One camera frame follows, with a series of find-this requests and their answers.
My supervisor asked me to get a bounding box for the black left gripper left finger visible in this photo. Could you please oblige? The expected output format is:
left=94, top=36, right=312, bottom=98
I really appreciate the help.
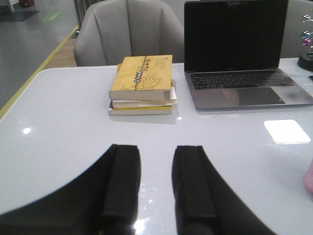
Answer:
left=0, top=144, right=141, bottom=235

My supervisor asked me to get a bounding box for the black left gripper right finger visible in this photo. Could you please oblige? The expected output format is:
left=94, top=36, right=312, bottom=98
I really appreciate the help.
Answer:
left=172, top=146, right=274, bottom=235

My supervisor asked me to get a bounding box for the pink mesh pen holder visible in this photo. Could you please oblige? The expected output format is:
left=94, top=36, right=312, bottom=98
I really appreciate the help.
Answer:
left=303, top=162, right=313, bottom=199

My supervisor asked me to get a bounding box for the middle book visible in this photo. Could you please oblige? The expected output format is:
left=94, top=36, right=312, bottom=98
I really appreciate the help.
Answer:
left=110, top=82, right=177, bottom=109

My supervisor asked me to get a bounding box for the bottom book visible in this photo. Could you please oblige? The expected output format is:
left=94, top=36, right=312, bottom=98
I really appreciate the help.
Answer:
left=108, top=106, right=172, bottom=116

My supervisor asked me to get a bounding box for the top yellow book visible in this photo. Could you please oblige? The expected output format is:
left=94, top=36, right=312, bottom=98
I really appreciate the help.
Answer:
left=109, top=55, right=173, bottom=101

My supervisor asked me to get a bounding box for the grey laptop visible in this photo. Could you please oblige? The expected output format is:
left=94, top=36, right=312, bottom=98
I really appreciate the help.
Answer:
left=184, top=0, right=313, bottom=110

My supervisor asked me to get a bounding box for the grey left armchair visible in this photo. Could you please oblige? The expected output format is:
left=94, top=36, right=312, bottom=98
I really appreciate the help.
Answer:
left=74, top=0, right=184, bottom=66

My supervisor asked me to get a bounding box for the grey armchair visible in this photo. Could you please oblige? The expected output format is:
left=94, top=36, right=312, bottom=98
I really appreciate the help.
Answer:
left=280, top=0, right=313, bottom=58
left=74, top=0, right=184, bottom=66

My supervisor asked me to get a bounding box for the ferris wheel desk ornament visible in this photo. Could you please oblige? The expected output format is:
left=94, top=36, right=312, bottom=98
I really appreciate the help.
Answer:
left=297, top=13, right=313, bottom=72

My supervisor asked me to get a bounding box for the grey right armchair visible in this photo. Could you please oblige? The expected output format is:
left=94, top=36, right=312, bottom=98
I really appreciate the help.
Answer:
left=280, top=0, right=313, bottom=58

